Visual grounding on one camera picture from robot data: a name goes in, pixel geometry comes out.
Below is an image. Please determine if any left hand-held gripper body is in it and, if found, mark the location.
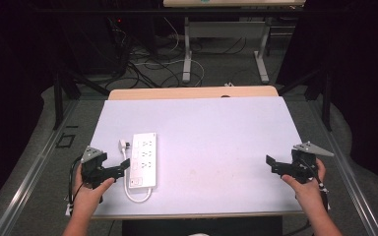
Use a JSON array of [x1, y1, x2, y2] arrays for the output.
[[80, 146, 113, 191]]

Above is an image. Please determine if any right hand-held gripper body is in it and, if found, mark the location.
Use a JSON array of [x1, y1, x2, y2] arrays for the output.
[[289, 141, 336, 185]]

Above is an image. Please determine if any white power strip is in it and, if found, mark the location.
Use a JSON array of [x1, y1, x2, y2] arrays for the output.
[[128, 132, 158, 190]]

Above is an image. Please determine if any white plug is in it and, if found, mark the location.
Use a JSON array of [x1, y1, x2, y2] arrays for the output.
[[118, 139, 132, 152]]

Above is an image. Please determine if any white power strip cable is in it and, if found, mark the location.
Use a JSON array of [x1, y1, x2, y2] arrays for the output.
[[121, 149, 153, 204]]

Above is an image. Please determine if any person's right hand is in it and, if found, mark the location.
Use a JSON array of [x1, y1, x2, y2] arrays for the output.
[[281, 158, 328, 211]]

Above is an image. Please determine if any person's left hand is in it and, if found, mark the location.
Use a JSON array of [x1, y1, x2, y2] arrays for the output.
[[72, 164, 117, 214]]

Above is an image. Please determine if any white table mat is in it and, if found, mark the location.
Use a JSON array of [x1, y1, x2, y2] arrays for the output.
[[90, 95, 305, 218]]

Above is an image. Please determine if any black metal stand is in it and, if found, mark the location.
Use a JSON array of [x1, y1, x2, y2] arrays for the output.
[[52, 65, 111, 131], [277, 67, 333, 133]]

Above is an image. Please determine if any wooden table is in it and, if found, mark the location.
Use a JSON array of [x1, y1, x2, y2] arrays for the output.
[[92, 85, 304, 221]]

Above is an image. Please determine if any dark curtain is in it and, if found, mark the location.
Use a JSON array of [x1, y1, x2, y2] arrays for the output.
[[0, 0, 80, 217], [275, 0, 378, 195]]

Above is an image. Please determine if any black computer case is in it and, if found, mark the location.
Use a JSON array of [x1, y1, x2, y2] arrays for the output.
[[75, 14, 131, 76]]

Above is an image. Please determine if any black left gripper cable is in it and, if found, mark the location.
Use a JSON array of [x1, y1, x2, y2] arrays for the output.
[[67, 154, 85, 207]]

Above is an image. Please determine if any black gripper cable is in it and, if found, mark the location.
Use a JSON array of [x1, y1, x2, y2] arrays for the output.
[[67, 154, 85, 207], [303, 160, 330, 212]]

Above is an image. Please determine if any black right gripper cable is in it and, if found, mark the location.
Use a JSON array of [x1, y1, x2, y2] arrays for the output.
[[303, 160, 330, 212]]

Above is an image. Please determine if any aluminium floor rail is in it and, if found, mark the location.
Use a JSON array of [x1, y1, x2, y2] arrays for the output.
[[308, 97, 378, 236], [0, 99, 80, 236]]

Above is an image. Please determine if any tangle of floor cables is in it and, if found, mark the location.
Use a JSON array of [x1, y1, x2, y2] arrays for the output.
[[104, 18, 248, 89]]

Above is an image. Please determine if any white metal desk frame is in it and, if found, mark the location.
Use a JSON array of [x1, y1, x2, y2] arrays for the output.
[[181, 16, 272, 85]]

